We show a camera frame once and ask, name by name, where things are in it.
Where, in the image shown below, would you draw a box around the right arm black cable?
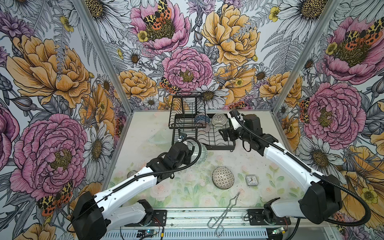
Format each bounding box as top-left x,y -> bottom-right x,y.
229,109 -> 372,240

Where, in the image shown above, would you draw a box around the black white dotted bowl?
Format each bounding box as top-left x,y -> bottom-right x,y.
212,167 -> 235,190

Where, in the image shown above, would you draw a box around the green circuit board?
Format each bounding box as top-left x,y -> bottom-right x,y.
136,229 -> 159,240

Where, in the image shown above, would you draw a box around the metal wire tongs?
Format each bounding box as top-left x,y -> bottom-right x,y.
207,192 -> 241,238

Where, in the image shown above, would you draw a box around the black wire dish rack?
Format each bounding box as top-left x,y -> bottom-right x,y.
169,92 -> 236,152

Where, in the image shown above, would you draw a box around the small clear square clock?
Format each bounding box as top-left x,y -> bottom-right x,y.
245,175 -> 259,187

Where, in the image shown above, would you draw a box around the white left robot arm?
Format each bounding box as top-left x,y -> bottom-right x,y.
71,141 -> 202,240

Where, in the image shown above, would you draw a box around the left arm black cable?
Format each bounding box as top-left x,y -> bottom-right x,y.
101,136 -> 203,199

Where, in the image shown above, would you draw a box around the green patterned bowl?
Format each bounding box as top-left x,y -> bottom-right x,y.
188,142 -> 208,165

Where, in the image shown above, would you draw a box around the purple striped bowl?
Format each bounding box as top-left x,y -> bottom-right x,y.
198,123 -> 211,134

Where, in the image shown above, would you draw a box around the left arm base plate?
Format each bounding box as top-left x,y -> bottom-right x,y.
125,200 -> 168,227

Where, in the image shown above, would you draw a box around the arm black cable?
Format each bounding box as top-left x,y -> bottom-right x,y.
101,136 -> 203,199
229,109 -> 372,240

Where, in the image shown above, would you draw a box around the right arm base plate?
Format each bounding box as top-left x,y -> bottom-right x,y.
243,198 -> 291,226

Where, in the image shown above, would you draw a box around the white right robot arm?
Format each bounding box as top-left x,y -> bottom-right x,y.
219,110 -> 343,224

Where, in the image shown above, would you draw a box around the blue patterned bowl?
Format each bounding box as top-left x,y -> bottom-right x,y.
194,114 -> 211,124

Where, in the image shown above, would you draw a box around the white red diamond bowl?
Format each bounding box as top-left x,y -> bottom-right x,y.
211,113 -> 228,127

